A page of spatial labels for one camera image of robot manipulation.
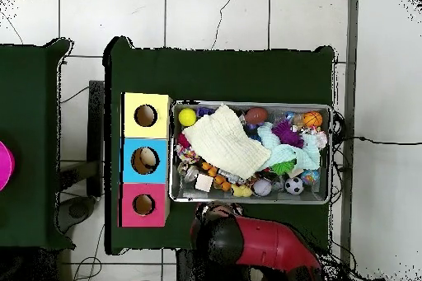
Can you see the black and white soccer ball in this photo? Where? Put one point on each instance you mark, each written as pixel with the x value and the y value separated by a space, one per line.
pixel 294 186

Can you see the purple spiky monster toy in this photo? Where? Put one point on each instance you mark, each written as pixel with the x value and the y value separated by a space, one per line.
pixel 286 132

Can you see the dark green table cloth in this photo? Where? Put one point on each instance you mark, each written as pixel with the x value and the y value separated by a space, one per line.
pixel 26 129
pixel 214 76

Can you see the clear mesh bin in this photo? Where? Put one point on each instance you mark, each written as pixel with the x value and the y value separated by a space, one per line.
pixel 184 195

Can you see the yellow rubber duck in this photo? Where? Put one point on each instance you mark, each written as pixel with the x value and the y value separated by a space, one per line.
pixel 241 191

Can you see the orange toy basketball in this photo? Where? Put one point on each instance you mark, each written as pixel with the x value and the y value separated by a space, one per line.
pixel 312 119

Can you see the yellow ball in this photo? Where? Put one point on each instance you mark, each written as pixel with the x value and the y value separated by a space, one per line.
pixel 187 117

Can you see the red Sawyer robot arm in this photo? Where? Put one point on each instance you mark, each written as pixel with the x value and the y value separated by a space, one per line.
pixel 270 241

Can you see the black metal stand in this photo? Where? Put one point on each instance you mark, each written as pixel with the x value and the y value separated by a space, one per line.
pixel 95 129

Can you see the small wooden block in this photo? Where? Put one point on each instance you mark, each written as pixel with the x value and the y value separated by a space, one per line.
pixel 203 183

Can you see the cream waffle cloth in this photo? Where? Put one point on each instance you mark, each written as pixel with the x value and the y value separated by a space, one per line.
pixel 224 142

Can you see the white toy baseball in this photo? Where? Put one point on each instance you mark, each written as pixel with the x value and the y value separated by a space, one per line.
pixel 262 187

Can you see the mint green waffle cloth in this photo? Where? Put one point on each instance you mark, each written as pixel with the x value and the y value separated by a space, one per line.
pixel 283 154

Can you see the magenta round object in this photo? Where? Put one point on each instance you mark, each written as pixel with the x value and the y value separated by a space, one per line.
pixel 6 165

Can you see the brown toy football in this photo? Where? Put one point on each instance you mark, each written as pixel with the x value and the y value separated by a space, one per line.
pixel 256 116

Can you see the grey metal post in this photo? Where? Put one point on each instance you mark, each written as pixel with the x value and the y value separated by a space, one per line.
pixel 351 63

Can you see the wooden box with three holes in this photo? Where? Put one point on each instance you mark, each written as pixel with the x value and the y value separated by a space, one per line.
pixel 145 141

